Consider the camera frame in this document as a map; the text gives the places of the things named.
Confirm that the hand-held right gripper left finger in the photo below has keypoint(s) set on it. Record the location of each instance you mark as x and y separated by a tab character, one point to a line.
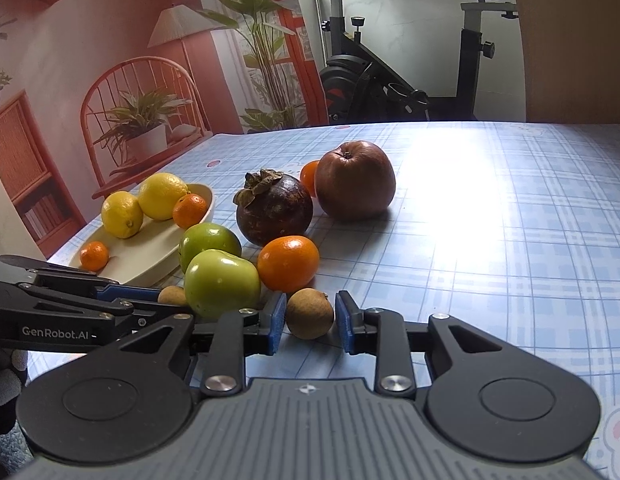
277	322

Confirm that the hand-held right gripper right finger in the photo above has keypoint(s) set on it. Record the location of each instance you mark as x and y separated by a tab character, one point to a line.
346	322

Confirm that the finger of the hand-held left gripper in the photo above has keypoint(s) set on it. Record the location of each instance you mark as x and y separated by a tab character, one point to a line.
135	294
65	304

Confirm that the brown longan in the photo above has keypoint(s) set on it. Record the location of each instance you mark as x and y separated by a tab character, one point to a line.
171	296
310	315

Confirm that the cream oval plate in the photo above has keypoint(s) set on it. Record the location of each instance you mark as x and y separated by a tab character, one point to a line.
140	260

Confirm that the orange mandarin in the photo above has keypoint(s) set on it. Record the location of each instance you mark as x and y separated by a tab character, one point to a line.
94	255
190	212
288	263
308	178

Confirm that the green apple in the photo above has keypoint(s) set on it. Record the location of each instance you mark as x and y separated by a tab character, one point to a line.
222	282
210	241

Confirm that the yellow lemon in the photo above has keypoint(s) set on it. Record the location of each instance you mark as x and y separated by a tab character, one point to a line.
162	195
122	215

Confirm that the dark purple mangosteen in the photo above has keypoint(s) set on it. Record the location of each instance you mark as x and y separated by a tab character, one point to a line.
275	212

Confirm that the red apple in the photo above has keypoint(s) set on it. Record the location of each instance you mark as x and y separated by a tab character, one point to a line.
355	180

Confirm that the person's left hand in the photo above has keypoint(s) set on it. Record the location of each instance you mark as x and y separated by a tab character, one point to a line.
5	385

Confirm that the grey fuzzy towel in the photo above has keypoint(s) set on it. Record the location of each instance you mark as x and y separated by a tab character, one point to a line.
10	460

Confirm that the blue checked tablecloth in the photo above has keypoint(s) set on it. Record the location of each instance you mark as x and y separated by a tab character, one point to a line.
490	235

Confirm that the black exercise bike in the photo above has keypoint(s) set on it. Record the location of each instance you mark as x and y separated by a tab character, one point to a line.
370	85

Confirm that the printed room scene backdrop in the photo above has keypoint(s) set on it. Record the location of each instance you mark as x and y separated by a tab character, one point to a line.
90	35

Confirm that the brown wooden panel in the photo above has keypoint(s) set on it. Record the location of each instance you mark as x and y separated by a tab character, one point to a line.
575	35

